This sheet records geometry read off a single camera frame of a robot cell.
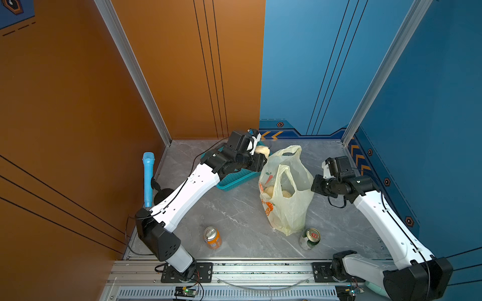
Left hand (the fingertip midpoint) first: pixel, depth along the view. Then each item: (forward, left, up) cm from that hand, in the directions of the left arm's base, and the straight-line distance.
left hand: (260, 155), depth 74 cm
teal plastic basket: (+1, +11, -18) cm, 21 cm away
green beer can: (-25, -21, -19) cm, 38 cm away
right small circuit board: (-42, -33, -30) cm, 61 cm away
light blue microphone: (+1, +47, -4) cm, 47 cm away
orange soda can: (-26, +19, -19) cm, 37 cm away
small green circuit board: (-43, +29, -31) cm, 60 cm away
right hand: (-7, -22, -11) cm, 26 cm away
